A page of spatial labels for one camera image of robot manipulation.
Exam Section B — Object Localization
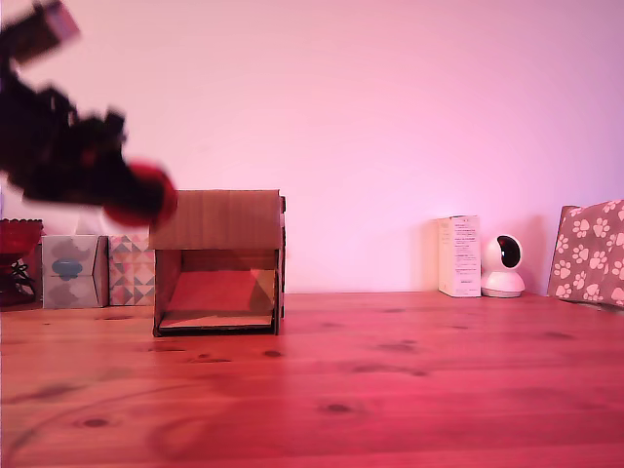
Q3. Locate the red and black footbag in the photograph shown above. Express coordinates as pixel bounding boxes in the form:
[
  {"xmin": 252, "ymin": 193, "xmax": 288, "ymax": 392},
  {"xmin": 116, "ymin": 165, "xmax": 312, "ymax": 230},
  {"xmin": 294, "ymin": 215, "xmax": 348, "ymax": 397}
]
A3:
[{"xmin": 103, "ymin": 157, "xmax": 179, "ymax": 228}]

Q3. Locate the cardboard dice tower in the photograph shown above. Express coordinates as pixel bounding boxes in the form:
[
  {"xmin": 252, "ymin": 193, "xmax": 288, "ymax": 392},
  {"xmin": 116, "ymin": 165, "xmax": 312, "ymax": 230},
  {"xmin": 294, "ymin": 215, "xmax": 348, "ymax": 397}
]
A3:
[{"xmin": 148, "ymin": 188, "xmax": 288, "ymax": 337}]

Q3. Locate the white tissue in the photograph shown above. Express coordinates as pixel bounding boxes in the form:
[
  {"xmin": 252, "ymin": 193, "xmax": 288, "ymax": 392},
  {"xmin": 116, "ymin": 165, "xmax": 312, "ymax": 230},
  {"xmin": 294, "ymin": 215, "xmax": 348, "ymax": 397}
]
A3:
[{"xmin": 73, "ymin": 214, "xmax": 102, "ymax": 238}]

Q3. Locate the triangle pattern tissue box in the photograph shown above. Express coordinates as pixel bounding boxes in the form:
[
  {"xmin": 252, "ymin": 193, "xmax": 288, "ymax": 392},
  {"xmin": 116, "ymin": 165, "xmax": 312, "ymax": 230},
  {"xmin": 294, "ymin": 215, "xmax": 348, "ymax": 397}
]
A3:
[{"xmin": 107, "ymin": 234, "xmax": 157, "ymax": 307}]

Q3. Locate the grey cloud print tissue box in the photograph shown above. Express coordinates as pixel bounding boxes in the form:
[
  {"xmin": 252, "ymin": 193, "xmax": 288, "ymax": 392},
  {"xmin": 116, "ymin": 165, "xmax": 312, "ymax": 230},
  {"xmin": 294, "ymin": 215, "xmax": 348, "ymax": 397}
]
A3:
[{"xmin": 41, "ymin": 234, "xmax": 110, "ymax": 310}]

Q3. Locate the red glass bowl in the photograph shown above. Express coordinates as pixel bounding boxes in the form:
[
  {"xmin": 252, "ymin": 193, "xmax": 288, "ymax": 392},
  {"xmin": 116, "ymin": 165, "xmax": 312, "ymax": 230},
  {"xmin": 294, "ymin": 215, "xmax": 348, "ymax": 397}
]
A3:
[{"xmin": 0, "ymin": 217, "xmax": 44, "ymax": 308}]

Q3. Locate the white printed carton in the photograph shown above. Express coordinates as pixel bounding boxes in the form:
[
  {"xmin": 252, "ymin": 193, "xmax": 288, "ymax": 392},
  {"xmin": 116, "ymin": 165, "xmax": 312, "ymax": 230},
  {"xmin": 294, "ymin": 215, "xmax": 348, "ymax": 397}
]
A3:
[{"xmin": 435, "ymin": 214, "xmax": 483, "ymax": 298}]

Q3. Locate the paw print fabric cushion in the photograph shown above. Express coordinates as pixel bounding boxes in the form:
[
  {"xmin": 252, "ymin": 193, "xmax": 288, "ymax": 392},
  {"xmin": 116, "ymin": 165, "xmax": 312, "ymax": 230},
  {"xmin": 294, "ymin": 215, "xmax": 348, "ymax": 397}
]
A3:
[{"xmin": 546, "ymin": 199, "xmax": 624, "ymax": 313}]

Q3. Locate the black cable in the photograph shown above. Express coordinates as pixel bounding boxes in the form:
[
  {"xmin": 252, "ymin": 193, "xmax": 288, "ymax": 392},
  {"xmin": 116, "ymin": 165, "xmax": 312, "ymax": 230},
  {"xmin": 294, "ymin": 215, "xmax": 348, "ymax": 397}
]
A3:
[{"xmin": 8, "ymin": 260, "xmax": 38, "ymax": 298}]

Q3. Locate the small white round camera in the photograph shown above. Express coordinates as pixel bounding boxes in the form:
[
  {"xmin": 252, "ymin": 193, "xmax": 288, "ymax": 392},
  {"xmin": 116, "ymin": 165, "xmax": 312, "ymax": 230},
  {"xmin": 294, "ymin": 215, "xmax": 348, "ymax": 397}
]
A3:
[{"xmin": 480, "ymin": 235, "xmax": 527, "ymax": 299}]

